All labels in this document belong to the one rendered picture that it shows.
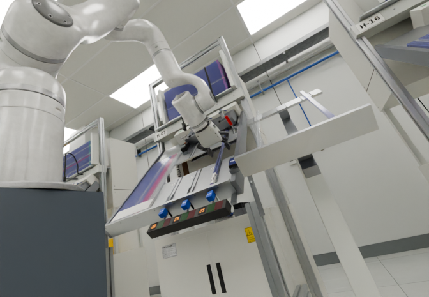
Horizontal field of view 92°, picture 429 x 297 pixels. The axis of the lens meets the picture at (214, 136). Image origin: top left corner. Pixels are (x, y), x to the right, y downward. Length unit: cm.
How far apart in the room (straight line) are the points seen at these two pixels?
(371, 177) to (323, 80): 123
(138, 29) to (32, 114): 61
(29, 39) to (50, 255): 40
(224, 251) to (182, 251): 24
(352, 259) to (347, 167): 193
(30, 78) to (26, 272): 32
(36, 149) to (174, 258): 98
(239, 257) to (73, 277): 80
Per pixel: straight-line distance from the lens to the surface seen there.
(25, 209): 37
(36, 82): 51
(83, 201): 41
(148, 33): 97
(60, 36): 57
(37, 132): 45
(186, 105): 82
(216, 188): 76
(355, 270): 79
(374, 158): 270
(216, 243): 113
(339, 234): 77
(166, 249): 131
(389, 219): 268
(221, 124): 121
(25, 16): 57
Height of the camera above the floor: 59
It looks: 24 degrees up
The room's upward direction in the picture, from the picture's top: 16 degrees counter-clockwise
